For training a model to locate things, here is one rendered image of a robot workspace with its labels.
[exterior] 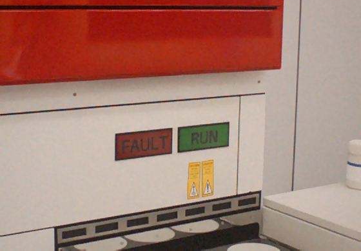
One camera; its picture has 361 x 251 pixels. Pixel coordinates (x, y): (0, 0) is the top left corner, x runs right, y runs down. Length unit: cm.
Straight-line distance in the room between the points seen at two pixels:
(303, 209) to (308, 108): 224
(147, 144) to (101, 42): 22
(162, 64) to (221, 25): 14
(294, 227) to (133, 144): 36
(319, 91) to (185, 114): 237
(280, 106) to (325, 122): 32
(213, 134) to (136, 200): 20
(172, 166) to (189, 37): 24
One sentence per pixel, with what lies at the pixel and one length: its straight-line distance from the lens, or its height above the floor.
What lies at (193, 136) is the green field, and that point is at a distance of 138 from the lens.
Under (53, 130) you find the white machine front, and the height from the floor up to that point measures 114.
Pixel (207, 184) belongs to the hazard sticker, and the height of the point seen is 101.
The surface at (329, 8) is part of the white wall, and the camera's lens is 370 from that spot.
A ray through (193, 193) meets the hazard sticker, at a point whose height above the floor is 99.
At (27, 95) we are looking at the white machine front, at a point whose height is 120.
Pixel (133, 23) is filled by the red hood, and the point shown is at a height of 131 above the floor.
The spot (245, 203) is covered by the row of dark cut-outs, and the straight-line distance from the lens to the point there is 150.
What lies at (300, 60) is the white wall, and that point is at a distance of 359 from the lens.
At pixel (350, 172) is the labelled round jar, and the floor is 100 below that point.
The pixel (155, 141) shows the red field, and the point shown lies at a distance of 133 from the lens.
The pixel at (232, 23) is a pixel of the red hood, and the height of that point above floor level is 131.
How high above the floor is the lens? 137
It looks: 10 degrees down
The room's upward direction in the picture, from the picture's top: 1 degrees clockwise
